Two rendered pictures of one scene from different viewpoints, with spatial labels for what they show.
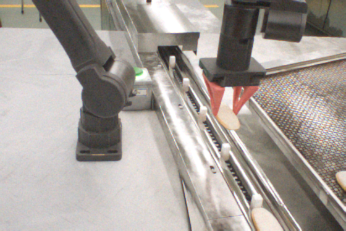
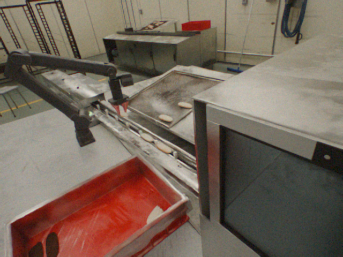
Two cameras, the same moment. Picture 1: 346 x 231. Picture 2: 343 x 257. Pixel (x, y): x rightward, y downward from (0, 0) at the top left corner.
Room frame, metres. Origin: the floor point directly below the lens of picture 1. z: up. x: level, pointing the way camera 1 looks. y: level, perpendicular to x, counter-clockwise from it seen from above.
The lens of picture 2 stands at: (-0.48, 0.04, 1.44)
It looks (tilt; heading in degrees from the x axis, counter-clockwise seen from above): 31 degrees down; 340
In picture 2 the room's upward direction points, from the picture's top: 8 degrees counter-clockwise
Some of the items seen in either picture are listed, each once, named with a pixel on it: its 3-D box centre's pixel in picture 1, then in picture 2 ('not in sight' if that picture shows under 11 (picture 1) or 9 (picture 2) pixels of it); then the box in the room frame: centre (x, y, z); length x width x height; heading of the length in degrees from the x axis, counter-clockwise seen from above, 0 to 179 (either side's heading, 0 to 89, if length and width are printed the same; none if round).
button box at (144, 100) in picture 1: (135, 95); (90, 121); (0.82, 0.09, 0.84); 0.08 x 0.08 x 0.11; 16
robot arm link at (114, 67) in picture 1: (110, 91); (82, 120); (0.65, 0.12, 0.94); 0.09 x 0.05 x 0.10; 85
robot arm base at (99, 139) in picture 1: (99, 126); (83, 134); (0.65, 0.14, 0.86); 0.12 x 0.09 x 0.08; 9
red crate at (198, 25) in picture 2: not in sight; (195, 25); (3.69, -2.39, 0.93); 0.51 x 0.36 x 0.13; 20
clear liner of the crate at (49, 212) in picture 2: not in sight; (101, 219); (0.02, 0.13, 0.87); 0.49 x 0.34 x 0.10; 102
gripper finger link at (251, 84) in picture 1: (231, 91); (121, 106); (0.63, -0.10, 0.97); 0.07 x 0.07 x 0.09; 16
